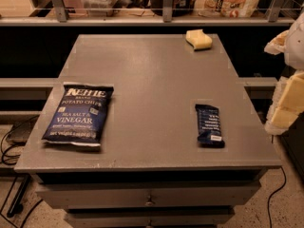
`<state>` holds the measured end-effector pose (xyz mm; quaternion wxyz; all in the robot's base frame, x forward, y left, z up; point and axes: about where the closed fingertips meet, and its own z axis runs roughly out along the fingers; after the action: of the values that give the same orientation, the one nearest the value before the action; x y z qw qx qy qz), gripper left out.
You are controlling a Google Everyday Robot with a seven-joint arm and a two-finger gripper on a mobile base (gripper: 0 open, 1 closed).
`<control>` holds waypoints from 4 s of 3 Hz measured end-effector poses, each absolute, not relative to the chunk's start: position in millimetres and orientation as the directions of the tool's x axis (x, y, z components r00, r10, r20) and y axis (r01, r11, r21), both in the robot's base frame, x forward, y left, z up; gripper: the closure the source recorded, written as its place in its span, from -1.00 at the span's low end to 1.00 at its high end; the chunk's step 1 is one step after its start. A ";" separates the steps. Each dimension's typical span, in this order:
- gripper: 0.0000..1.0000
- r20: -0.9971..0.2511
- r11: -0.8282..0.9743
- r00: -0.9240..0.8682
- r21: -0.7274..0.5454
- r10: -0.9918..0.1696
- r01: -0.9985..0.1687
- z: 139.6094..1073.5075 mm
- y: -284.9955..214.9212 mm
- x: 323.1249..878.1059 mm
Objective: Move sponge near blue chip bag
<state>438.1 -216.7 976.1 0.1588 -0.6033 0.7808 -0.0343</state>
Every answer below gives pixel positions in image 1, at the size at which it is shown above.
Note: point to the yellow sponge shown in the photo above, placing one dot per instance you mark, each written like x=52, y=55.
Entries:
x=198, y=39

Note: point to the blue Kettle chip bag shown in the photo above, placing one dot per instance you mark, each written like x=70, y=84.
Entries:
x=80, y=116

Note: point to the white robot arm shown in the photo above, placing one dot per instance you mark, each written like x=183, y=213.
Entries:
x=294, y=52

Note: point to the colourful snack bag on shelf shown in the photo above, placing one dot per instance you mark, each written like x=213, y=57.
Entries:
x=228, y=8

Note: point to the dark blue snack bar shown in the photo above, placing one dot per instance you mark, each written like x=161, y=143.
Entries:
x=209, y=126

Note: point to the grey drawer cabinet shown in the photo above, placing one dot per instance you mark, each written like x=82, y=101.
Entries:
x=150, y=145

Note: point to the round drawer knob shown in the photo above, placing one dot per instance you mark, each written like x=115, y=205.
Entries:
x=149, y=203

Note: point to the clear plastic container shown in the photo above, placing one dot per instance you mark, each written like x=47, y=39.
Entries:
x=99, y=8

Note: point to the grey metal shelf rail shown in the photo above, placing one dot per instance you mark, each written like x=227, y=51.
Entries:
x=56, y=13

